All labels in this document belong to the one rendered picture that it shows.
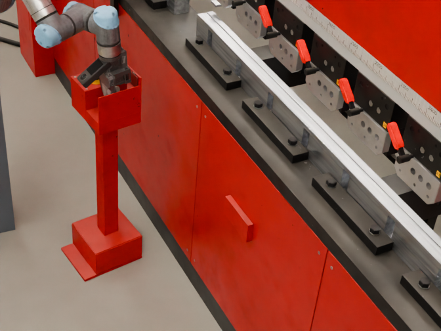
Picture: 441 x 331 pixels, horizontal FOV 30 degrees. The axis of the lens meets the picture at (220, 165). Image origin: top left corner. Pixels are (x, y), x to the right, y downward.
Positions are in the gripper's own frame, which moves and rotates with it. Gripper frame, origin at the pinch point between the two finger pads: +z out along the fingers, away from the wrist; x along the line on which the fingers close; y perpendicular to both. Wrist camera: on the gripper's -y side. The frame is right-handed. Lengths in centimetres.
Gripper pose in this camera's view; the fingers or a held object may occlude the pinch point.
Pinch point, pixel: (109, 105)
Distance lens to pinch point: 277.8
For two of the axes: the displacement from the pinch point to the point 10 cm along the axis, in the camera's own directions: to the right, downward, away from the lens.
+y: 8.2, -3.7, 4.3
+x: -5.7, -5.4, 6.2
